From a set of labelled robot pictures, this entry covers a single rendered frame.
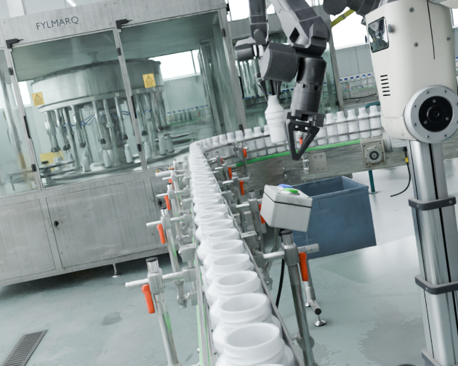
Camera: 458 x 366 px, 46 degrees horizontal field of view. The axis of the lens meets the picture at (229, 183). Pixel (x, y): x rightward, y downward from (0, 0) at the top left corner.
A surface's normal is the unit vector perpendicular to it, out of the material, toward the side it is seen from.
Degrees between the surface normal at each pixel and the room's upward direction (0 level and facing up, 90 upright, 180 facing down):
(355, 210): 90
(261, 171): 89
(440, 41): 90
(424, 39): 90
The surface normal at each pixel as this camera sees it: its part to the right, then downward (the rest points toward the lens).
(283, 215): 0.08, 0.12
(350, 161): -0.22, 0.18
